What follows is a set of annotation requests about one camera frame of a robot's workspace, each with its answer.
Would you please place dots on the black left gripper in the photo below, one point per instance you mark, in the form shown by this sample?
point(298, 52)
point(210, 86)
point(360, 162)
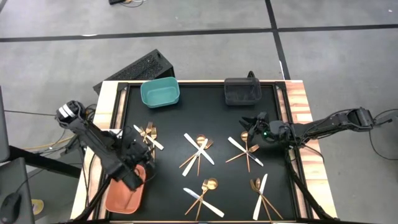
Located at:
point(136, 152)

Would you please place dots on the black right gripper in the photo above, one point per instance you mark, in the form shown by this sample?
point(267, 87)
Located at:
point(267, 129)

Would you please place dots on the gold fork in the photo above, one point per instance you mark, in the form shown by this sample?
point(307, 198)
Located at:
point(154, 132)
point(149, 126)
point(254, 148)
point(210, 143)
point(204, 186)
point(252, 185)

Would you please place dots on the orange plastic tray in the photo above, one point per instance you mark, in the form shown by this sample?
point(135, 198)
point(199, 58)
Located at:
point(121, 199)

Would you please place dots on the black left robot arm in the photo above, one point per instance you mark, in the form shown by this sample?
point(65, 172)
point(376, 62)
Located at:
point(93, 137)

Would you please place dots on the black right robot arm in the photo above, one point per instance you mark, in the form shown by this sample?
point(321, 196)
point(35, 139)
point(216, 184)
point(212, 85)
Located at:
point(329, 124)

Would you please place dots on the dark grey plastic bin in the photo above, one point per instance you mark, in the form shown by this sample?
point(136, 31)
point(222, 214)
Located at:
point(242, 93)

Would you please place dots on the small black stand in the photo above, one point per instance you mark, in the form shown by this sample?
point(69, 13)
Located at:
point(251, 74)

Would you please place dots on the black table mat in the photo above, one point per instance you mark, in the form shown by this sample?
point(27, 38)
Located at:
point(202, 118)

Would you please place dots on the teal plastic bin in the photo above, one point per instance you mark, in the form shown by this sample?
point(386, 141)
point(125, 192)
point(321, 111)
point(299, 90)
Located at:
point(160, 93)

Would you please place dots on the black metal beam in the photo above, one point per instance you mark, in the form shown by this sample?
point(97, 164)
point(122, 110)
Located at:
point(46, 161)

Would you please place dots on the yellow round floor sticker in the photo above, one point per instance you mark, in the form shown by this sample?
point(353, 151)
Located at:
point(37, 207)

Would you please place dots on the dark grey desk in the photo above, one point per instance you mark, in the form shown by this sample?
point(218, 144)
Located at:
point(18, 177)

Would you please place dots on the grey panel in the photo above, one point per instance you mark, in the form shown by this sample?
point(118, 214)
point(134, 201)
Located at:
point(3, 130)

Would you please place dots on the black computer mouse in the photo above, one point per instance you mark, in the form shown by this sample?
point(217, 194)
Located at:
point(10, 207)

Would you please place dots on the grey floor bracket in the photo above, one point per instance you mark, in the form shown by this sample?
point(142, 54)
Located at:
point(388, 118)

